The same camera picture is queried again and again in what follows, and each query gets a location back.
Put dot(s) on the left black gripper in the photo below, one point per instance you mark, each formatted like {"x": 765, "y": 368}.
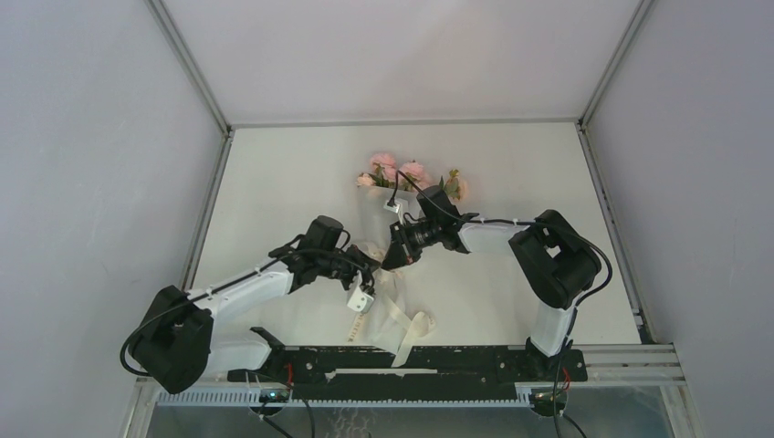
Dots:
{"x": 362, "y": 263}

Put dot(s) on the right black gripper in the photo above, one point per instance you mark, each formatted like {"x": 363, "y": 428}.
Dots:
{"x": 402, "y": 251}

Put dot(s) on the white wrapping paper sheet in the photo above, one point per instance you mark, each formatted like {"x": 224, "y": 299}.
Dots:
{"x": 375, "y": 222}

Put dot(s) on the pink flower one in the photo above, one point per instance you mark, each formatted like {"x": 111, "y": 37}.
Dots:
{"x": 416, "y": 173}

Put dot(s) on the pink flower two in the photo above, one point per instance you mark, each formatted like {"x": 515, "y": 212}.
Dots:
{"x": 383, "y": 166}

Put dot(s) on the cream ribbon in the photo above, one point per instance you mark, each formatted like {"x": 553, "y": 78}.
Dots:
{"x": 393, "y": 324}

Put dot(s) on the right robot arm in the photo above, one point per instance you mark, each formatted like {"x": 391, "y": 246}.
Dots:
{"x": 561, "y": 267}

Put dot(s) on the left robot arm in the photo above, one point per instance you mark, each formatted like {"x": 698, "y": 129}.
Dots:
{"x": 186, "y": 335}

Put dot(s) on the left circuit board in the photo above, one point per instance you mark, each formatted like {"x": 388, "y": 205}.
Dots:
{"x": 274, "y": 396}

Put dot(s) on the circuit board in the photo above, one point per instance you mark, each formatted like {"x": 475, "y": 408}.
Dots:
{"x": 274, "y": 396}
{"x": 545, "y": 396}

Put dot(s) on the right circuit board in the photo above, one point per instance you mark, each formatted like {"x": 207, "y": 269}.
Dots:
{"x": 545, "y": 396}

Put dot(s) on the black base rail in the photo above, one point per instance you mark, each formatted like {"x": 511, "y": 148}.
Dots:
{"x": 432, "y": 373}

